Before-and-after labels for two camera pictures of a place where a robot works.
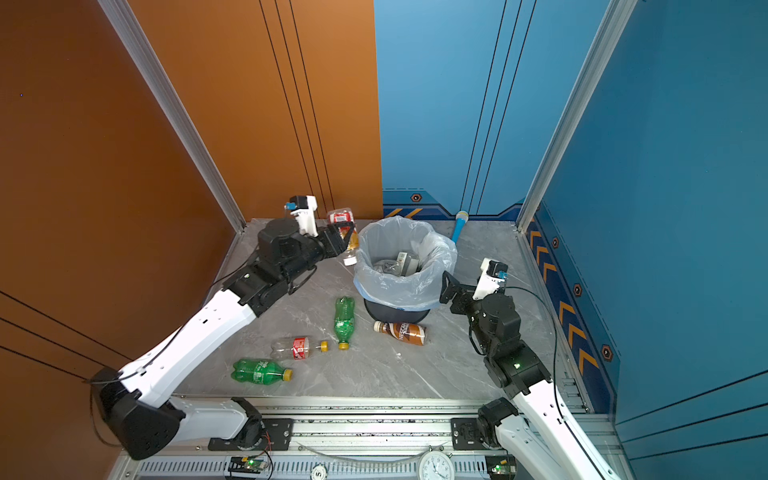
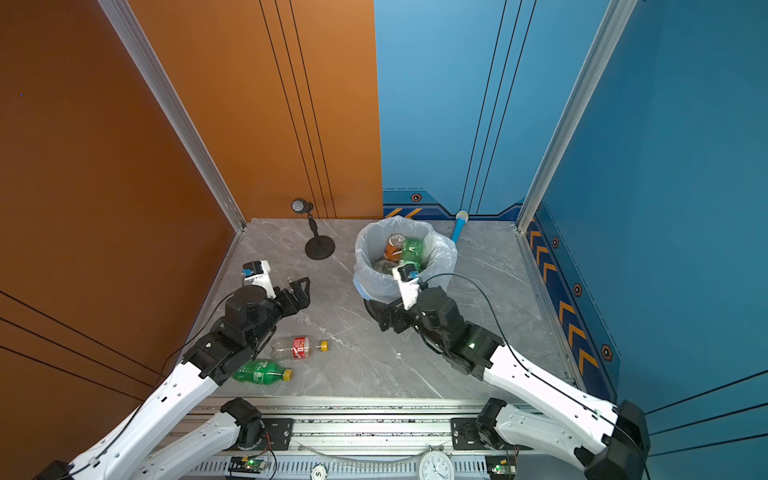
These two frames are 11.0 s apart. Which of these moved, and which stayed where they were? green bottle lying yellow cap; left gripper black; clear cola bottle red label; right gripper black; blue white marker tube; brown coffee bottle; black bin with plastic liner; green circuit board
Moved: right gripper black; brown coffee bottle; left gripper black
Stayed: blue white marker tube; clear cola bottle red label; black bin with plastic liner; green bottle lying yellow cap; green circuit board
